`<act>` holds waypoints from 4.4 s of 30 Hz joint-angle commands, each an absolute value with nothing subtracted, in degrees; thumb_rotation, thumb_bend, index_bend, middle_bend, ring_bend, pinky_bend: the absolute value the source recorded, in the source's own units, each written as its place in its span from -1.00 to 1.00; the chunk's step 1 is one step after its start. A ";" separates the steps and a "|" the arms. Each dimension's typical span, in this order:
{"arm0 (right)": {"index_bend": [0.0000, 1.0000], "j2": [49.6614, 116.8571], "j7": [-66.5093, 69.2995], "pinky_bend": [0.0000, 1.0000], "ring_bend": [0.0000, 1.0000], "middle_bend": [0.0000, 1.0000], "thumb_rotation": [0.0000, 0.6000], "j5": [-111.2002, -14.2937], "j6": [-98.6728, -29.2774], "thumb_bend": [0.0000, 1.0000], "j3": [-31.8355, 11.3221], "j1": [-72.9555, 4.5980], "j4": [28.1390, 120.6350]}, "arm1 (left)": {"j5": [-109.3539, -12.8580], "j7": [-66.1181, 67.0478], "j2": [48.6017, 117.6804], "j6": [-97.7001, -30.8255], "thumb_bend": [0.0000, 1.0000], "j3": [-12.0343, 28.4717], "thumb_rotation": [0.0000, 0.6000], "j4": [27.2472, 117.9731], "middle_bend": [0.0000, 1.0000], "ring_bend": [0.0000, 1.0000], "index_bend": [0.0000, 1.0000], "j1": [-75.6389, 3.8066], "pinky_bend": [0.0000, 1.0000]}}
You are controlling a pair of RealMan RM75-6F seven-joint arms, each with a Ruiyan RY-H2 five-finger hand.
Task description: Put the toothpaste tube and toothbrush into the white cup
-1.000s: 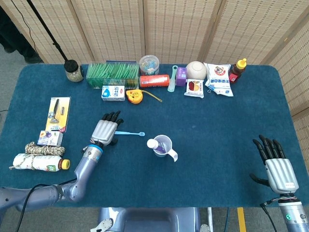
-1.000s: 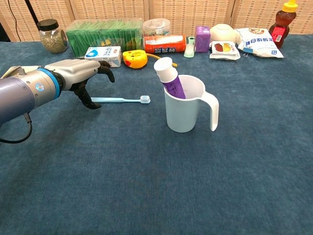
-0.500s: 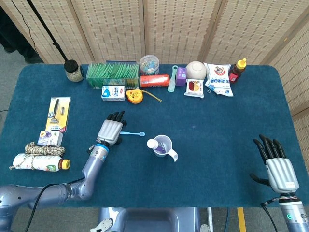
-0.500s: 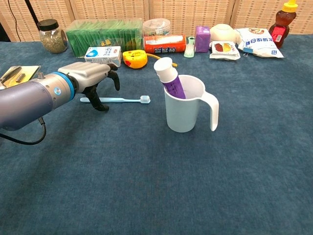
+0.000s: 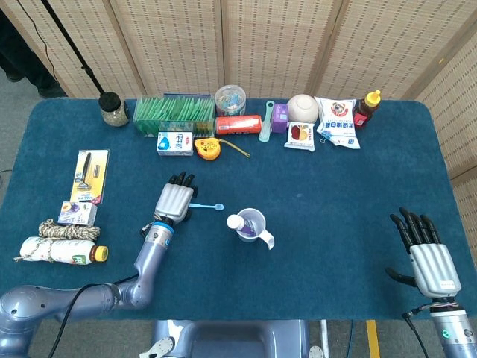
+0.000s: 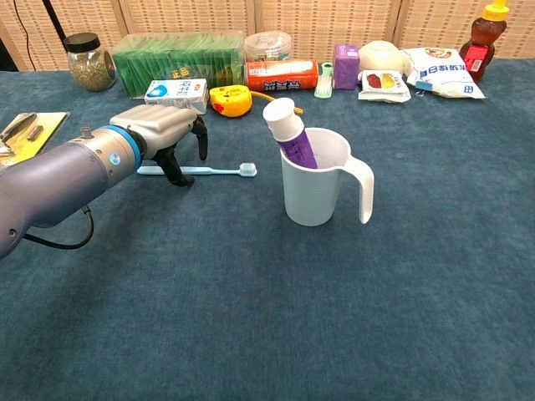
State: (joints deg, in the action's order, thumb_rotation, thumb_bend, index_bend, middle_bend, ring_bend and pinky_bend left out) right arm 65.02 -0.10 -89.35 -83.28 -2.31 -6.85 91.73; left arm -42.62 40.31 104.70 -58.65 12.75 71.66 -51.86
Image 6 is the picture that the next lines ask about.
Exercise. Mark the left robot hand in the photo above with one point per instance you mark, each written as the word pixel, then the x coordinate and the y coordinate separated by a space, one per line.
pixel 159 123

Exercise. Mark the light blue toothbrush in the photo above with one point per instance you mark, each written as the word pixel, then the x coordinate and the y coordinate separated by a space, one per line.
pixel 217 170

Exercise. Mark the purple white toothpaste tube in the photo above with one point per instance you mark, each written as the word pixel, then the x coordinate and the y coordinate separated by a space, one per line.
pixel 288 125

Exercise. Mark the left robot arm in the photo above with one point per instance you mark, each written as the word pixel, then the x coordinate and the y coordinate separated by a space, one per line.
pixel 58 179

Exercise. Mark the blue white milk carton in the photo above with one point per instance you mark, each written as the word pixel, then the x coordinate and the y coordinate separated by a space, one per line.
pixel 175 94

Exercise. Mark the clear box green sachets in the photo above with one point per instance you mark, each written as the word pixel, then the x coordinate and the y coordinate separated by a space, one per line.
pixel 175 58

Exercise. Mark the yellow tape measure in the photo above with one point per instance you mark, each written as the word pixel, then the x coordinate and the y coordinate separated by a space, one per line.
pixel 230 100

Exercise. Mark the glass jar black lid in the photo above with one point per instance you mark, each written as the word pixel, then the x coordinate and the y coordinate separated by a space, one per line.
pixel 90 67

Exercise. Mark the yellow razor blister pack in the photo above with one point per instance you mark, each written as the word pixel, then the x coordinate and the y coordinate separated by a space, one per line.
pixel 46 129

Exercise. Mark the clear round plastic tub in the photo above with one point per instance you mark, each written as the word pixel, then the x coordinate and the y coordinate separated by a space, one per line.
pixel 267 48

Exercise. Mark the orange cylindrical can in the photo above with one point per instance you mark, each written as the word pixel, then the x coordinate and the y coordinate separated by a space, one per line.
pixel 284 75

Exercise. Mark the black stand pole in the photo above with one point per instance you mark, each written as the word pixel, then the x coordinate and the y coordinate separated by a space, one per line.
pixel 54 18

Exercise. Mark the purple carton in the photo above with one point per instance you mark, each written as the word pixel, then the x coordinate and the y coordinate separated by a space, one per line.
pixel 346 69

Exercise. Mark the bamboo folding screen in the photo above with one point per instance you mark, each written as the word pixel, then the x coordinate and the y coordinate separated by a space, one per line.
pixel 326 21

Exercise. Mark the blue table cloth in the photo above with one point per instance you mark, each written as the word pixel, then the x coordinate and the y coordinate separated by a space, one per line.
pixel 267 301

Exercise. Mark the white snack packet fruit print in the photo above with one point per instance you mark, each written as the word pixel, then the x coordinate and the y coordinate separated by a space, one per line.
pixel 383 85

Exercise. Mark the cream upturned bowl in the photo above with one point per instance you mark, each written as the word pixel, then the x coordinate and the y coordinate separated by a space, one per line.
pixel 382 56

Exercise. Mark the blue binder clip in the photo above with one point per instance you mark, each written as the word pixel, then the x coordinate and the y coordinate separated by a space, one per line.
pixel 424 85

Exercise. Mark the white bag blue print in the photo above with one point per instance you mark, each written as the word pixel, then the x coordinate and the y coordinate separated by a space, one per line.
pixel 445 73

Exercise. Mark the bear-shaped honey bottle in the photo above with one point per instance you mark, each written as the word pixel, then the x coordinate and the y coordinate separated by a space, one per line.
pixel 480 46

